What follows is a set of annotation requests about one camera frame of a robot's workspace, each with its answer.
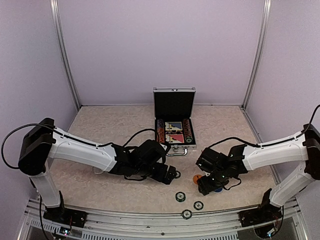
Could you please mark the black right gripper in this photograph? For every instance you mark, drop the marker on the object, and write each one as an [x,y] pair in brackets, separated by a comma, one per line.
[205,187]

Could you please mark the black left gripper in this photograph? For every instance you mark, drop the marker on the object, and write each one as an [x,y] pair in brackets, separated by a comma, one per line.
[160,177]

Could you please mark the green poker chip stack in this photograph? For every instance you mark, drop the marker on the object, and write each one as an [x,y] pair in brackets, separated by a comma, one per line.
[189,139]

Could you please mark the aluminium poker set case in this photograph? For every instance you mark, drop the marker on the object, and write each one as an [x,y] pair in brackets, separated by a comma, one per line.
[173,104]

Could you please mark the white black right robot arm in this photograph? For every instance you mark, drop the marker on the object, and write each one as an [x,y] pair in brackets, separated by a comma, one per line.
[302,147]

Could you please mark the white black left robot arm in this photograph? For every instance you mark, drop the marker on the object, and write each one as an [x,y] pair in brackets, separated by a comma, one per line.
[45,141]

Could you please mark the orange big blind button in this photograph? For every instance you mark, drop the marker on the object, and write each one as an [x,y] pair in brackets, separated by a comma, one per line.
[196,178]

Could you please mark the blue small blind button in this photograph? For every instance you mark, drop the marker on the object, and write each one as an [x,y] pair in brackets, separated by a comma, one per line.
[218,190]

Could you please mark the red playing card deck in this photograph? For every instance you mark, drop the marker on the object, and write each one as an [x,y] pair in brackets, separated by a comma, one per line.
[175,138]

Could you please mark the right chip row in case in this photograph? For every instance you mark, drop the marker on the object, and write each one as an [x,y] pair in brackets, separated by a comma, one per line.
[187,129]

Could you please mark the blue playing card deck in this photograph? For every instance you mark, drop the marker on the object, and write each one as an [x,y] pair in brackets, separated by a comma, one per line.
[173,126]

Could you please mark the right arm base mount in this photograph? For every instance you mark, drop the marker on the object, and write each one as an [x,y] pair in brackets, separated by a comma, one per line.
[251,217]

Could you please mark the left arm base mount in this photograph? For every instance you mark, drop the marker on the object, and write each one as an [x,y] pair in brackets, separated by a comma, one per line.
[66,216]

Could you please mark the right aluminium frame post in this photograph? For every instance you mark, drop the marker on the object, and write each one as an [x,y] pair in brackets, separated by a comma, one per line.
[258,53]

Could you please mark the aluminium frame post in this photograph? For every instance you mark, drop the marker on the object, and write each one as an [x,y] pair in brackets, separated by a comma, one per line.
[54,5]
[258,53]

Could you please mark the front aluminium rail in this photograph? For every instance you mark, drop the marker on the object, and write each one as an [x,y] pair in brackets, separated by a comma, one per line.
[203,225]

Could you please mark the left aluminium frame post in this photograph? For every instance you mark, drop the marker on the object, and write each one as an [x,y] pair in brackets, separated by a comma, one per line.
[54,5]

